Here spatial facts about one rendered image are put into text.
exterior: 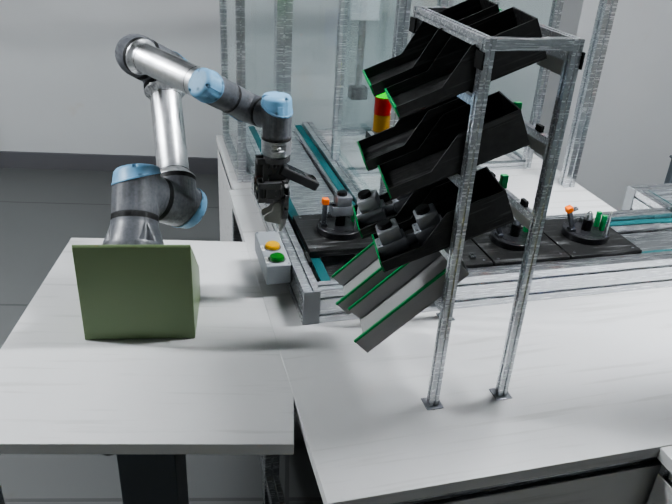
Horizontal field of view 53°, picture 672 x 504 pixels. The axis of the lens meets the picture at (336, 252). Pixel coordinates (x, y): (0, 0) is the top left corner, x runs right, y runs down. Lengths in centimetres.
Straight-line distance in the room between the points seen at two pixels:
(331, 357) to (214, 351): 29
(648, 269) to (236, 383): 126
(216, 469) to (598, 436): 146
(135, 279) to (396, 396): 67
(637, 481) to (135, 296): 121
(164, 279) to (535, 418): 91
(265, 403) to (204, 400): 13
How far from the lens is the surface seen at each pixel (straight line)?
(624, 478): 167
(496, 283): 193
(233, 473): 259
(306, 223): 206
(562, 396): 169
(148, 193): 173
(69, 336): 181
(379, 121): 197
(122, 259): 165
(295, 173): 174
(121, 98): 499
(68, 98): 509
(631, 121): 492
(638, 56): 480
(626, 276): 217
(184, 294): 168
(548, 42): 128
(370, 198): 152
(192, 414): 153
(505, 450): 151
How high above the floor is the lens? 187
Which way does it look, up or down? 28 degrees down
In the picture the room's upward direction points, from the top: 4 degrees clockwise
